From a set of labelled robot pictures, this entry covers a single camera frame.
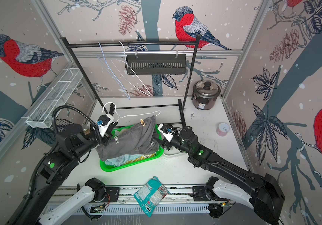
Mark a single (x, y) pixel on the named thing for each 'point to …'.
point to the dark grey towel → (136, 137)
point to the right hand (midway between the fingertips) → (159, 129)
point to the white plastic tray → (173, 153)
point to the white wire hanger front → (126, 76)
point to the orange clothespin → (142, 122)
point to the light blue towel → (118, 161)
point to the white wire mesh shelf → (56, 97)
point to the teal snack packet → (149, 196)
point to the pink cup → (222, 129)
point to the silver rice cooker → (204, 94)
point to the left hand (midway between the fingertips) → (117, 119)
